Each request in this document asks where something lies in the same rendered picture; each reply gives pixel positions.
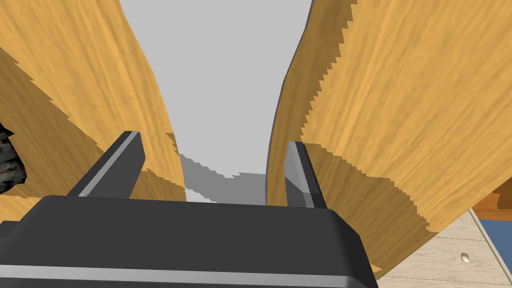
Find pale wooden drawer cabinet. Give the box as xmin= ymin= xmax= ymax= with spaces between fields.
xmin=375 ymin=207 xmax=512 ymax=288

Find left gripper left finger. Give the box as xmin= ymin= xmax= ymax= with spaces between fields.
xmin=65 ymin=130 xmax=146 ymax=200

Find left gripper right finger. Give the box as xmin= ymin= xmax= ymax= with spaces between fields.
xmin=283 ymin=141 xmax=328 ymax=210

